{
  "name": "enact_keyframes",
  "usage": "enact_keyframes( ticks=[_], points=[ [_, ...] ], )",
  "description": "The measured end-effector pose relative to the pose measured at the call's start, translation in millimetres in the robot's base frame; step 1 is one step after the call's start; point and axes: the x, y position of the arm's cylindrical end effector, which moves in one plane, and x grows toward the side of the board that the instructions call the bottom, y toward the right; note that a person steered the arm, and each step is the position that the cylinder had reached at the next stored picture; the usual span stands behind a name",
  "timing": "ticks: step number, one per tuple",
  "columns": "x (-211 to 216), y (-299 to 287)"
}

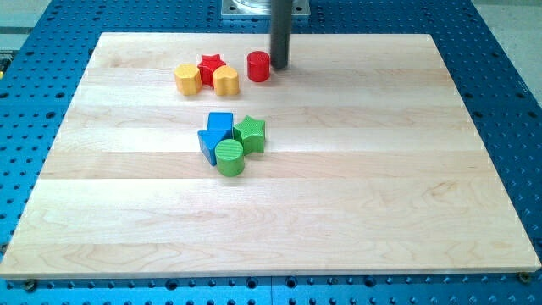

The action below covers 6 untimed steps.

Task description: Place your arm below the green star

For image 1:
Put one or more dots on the green star block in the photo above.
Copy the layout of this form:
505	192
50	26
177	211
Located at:
250	133

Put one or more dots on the red star block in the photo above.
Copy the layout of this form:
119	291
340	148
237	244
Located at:
208	64

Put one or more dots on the green cylinder block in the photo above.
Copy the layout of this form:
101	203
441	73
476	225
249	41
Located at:
229	155

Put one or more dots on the blue cube block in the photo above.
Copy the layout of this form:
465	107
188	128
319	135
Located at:
220	121

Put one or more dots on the blue triangle block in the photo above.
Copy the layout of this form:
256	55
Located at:
209	139

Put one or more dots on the yellow heart block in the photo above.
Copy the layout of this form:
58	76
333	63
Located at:
226	81

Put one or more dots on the red cylinder block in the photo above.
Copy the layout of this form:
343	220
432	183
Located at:
258	66

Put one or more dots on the light wooden board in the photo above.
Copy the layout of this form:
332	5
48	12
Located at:
372	165

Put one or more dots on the yellow hexagon block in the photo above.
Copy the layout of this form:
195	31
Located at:
188	79

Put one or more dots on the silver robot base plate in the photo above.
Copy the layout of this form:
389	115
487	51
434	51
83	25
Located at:
260	8

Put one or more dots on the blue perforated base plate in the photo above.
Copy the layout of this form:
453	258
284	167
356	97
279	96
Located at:
492	50

